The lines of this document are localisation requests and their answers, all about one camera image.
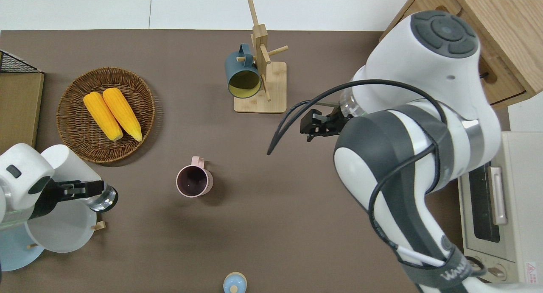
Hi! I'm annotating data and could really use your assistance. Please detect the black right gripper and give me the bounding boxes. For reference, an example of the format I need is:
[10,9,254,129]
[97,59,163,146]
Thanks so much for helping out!
[300,106,353,142]

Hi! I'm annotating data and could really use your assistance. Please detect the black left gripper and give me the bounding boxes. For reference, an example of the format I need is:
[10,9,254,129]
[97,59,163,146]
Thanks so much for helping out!
[29,179,104,219]

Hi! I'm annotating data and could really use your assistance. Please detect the pink mug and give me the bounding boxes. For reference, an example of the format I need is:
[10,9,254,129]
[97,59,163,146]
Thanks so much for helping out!
[176,156,214,198]

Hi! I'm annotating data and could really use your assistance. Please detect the grey plate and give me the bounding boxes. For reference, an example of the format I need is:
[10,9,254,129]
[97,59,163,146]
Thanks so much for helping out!
[25,200,98,254]

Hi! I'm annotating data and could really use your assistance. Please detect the wooden mug tree stand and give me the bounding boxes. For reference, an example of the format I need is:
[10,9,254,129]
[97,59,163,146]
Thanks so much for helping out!
[233,0,289,114]

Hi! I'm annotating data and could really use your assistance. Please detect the brown wicker basket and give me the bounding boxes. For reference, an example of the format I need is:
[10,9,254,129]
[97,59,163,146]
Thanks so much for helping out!
[56,67,156,164]

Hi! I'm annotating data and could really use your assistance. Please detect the yellow corn cob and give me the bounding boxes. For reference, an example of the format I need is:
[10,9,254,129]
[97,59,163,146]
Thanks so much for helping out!
[102,88,143,142]
[83,92,123,142]

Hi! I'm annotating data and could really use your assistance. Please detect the blue mug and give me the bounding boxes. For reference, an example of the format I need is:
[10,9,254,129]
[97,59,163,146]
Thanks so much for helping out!
[224,44,262,99]

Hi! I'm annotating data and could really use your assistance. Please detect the light blue plate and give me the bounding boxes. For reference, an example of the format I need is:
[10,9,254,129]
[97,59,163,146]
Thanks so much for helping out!
[0,232,45,271]

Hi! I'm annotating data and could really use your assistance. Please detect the brown table mat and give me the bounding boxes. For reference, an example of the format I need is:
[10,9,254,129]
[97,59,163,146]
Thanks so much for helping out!
[0,29,512,293]

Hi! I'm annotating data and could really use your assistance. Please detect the small blue dome bell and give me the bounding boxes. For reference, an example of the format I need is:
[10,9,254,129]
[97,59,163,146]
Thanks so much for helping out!
[223,272,247,293]

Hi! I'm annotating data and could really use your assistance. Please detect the wooden cabinet box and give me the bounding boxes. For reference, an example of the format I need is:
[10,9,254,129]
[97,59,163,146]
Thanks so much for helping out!
[380,0,543,110]

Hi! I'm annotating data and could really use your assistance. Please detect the white toaster oven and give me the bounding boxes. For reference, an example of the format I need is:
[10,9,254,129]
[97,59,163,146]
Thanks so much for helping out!
[457,131,543,285]

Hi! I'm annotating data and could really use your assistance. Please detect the beige oven knob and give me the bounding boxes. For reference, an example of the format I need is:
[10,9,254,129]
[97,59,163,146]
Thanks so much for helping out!
[487,265,507,281]

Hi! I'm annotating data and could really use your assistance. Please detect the wire shelf with wooden boards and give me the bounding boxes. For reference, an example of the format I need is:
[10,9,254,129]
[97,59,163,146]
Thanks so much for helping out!
[0,50,45,156]

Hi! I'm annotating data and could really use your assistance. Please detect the white oven door handle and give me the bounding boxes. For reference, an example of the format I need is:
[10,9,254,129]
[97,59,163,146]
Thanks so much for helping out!
[488,166,508,226]

